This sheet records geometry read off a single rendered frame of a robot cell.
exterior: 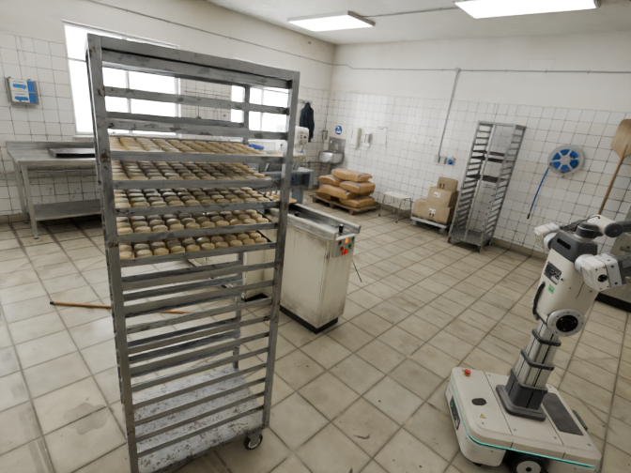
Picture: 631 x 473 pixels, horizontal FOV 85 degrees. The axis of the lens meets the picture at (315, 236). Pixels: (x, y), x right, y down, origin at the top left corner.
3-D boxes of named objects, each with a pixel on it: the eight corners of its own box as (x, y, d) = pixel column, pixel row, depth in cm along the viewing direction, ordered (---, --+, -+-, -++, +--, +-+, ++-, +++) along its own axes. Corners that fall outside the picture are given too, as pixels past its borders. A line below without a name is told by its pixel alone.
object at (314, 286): (260, 300, 318) (266, 207, 288) (287, 290, 343) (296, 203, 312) (315, 338, 276) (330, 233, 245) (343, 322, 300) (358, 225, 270)
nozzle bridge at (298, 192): (224, 206, 295) (225, 166, 284) (286, 198, 347) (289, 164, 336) (248, 217, 275) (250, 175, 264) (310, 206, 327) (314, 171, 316)
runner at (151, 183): (284, 184, 142) (284, 177, 141) (286, 186, 140) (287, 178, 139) (101, 188, 108) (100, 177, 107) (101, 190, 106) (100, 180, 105)
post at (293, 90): (267, 422, 183) (296, 71, 125) (269, 426, 181) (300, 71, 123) (261, 424, 182) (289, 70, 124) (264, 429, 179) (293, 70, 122)
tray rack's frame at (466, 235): (460, 233, 581) (490, 122, 520) (492, 242, 550) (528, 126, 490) (445, 240, 534) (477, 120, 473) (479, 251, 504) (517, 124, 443)
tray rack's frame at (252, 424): (235, 376, 222) (247, 74, 161) (269, 440, 183) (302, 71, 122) (122, 413, 188) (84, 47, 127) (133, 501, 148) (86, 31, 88)
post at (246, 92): (237, 368, 218) (249, 74, 160) (238, 371, 216) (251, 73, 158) (232, 369, 217) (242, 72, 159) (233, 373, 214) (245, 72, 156)
